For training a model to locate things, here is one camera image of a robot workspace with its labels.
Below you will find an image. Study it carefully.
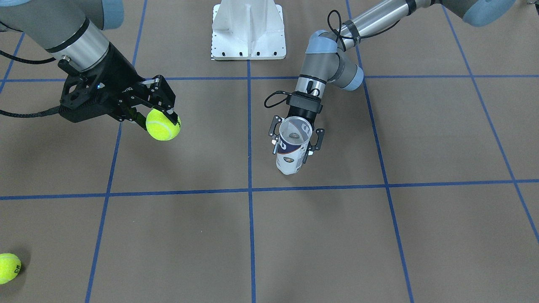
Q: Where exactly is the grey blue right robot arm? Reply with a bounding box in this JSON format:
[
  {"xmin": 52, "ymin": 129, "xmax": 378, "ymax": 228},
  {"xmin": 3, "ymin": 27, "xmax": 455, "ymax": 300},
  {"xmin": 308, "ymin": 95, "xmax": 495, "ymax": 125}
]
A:
[{"xmin": 0, "ymin": 0, "xmax": 180, "ymax": 128}]

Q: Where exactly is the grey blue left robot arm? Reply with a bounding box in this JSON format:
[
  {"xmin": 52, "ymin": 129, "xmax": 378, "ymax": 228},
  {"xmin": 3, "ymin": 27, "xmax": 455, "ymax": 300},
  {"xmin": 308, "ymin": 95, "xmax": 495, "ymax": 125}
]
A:
[{"xmin": 277, "ymin": 0, "xmax": 514, "ymax": 126}]

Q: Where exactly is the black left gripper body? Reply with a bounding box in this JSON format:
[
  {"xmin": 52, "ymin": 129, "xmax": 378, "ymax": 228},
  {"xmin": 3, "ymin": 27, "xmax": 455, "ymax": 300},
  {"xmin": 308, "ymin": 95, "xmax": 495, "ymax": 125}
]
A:
[{"xmin": 286, "ymin": 93, "xmax": 323, "ymax": 125}]

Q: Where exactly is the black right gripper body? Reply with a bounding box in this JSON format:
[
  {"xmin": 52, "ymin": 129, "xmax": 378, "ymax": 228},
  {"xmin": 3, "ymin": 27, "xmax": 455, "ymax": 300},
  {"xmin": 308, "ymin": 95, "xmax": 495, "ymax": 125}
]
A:
[{"xmin": 77, "ymin": 43, "xmax": 148, "ymax": 118}]

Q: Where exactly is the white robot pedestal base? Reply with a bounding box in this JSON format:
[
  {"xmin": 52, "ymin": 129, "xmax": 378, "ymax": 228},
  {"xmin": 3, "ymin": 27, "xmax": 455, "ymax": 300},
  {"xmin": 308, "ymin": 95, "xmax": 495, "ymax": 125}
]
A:
[{"xmin": 211, "ymin": 0, "xmax": 287, "ymax": 60}]

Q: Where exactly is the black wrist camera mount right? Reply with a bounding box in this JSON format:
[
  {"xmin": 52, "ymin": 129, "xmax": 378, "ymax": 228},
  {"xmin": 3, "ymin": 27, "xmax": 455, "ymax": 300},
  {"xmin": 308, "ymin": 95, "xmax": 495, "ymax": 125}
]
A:
[{"xmin": 59, "ymin": 70, "xmax": 116, "ymax": 123}]

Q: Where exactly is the yellow tennis ball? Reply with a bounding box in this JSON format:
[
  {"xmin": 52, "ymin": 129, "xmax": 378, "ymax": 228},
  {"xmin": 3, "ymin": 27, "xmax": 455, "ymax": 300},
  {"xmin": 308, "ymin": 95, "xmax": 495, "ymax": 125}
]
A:
[
  {"xmin": 0, "ymin": 253, "xmax": 22, "ymax": 284},
  {"xmin": 146, "ymin": 109, "xmax": 181, "ymax": 141}
]

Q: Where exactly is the white blue tennis ball can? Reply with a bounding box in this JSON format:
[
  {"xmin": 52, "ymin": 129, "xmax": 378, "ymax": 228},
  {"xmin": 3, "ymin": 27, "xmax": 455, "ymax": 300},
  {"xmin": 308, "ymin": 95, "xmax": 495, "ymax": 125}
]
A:
[{"xmin": 276, "ymin": 116, "xmax": 312, "ymax": 175}]

